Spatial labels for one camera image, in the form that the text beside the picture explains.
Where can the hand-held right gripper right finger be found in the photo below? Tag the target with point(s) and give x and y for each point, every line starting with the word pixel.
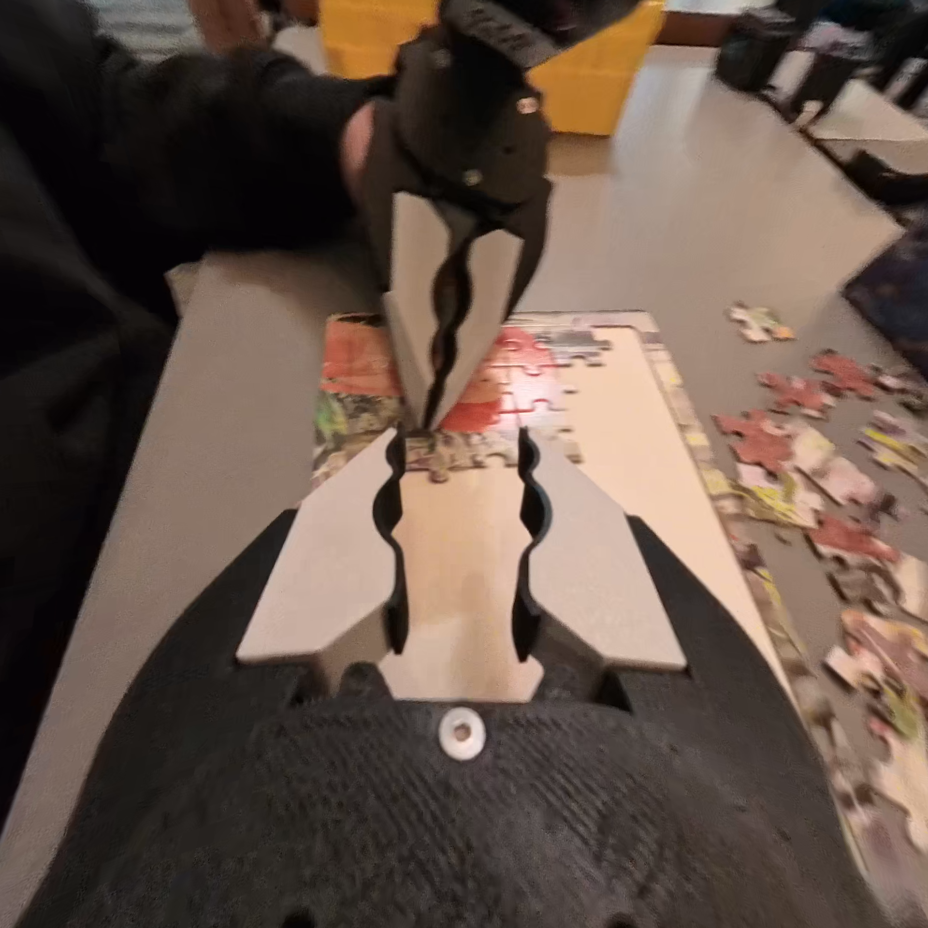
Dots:
pixel 602 580

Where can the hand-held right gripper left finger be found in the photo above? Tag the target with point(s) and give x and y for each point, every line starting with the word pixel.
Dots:
pixel 319 580

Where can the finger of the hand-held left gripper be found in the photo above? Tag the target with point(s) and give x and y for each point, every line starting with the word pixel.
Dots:
pixel 497 283
pixel 413 275

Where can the assembled lion puzzle section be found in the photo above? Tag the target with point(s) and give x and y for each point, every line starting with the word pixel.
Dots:
pixel 348 355

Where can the puzzle tray with printed frame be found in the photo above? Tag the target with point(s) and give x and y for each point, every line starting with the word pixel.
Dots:
pixel 638 449

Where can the pile of puzzle pieces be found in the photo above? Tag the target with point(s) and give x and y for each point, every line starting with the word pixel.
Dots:
pixel 834 478

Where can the person's left forearm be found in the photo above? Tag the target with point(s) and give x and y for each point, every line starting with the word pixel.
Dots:
pixel 217 145

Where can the person's left hand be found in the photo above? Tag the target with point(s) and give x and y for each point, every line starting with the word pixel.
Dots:
pixel 357 152

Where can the yellow bin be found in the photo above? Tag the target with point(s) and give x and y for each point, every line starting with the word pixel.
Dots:
pixel 594 87

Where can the black bag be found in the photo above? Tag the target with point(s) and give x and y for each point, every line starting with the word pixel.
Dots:
pixel 754 43

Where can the dark background furniture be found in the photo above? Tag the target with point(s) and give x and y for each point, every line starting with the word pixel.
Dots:
pixel 870 72

